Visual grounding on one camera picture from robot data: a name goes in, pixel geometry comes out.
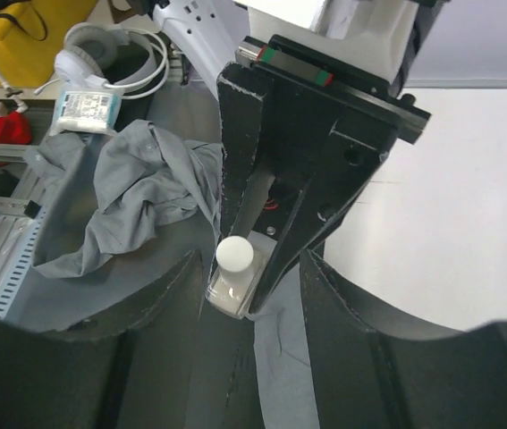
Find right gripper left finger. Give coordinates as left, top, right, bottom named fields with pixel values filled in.
left=0, top=251, right=262, bottom=428

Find yellow bag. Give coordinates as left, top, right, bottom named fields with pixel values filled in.
left=0, top=0, right=97, bottom=88

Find grey shirt sleeve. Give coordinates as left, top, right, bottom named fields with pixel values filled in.
left=24, top=120, right=318, bottom=428

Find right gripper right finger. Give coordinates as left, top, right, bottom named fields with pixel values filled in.
left=300, top=251, right=507, bottom=428

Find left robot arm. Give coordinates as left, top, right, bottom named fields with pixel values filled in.
left=132, top=1, right=443, bottom=318

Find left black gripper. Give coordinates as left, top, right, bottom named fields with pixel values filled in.
left=217, top=36, right=431, bottom=314

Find white power adapter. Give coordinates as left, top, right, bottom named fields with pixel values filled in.
left=48, top=83, right=123, bottom=136

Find red box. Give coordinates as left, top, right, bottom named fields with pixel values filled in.
left=0, top=112, right=32, bottom=145

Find white headphones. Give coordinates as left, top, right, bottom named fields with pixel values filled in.
left=54, top=22, right=162, bottom=92

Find slotted aluminium rail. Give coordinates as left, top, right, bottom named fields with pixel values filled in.
left=0, top=142, right=97, bottom=321

